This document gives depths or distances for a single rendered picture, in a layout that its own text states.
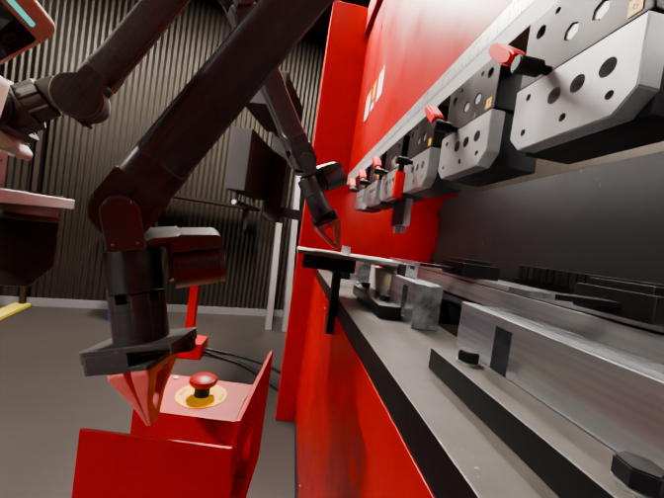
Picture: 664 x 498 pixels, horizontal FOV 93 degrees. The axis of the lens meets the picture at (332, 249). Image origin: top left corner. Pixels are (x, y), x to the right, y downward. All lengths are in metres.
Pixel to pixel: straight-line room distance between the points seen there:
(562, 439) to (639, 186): 0.80
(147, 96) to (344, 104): 2.60
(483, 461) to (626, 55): 0.36
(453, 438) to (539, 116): 0.35
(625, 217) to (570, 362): 0.72
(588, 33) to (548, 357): 0.32
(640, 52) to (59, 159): 4.04
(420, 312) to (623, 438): 0.42
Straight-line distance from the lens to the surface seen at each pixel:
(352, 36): 2.05
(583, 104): 0.41
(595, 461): 0.33
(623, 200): 1.08
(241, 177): 1.93
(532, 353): 0.42
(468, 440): 0.35
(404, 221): 0.88
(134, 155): 0.37
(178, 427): 0.52
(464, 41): 0.72
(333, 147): 1.80
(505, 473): 0.33
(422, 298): 0.70
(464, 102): 0.63
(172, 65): 4.15
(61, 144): 4.10
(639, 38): 0.40
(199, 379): 0.53
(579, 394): 0.38
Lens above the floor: 1.04
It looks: 2 degrees down
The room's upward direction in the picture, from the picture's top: 8 degrees clockwise
